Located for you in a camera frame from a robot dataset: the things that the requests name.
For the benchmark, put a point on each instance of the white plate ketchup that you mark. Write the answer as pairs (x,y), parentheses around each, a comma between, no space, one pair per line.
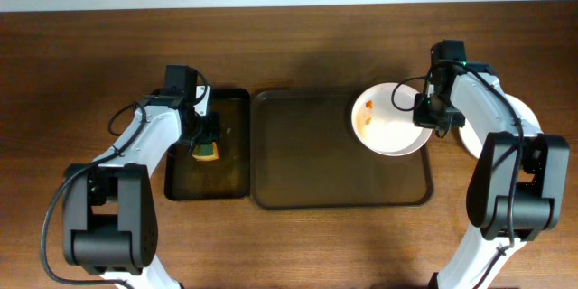
(473,144)
(383,128)

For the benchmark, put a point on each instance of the yellow green sponge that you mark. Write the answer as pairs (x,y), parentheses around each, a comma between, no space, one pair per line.
(205,152)

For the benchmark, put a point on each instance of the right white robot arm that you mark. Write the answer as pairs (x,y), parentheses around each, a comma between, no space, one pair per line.
(517,186)

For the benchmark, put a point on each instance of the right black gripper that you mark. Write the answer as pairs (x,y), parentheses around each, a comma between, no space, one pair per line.
(427,115)

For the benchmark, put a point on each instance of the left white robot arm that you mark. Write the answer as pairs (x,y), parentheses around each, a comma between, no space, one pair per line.
(110,227)

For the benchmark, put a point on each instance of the large brown serving tray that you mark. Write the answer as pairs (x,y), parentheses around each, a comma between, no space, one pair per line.
(304,155)

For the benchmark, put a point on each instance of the white plate ketchup front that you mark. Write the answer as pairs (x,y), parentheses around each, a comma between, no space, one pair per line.
(473,144)

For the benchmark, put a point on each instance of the small black water tray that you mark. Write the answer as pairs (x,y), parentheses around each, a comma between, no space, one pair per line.
(227,176)

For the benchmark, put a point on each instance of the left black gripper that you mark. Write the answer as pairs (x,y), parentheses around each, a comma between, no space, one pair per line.
(206,136)

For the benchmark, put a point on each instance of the white plate ketchup back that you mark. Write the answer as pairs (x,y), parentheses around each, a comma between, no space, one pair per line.
(383,128)

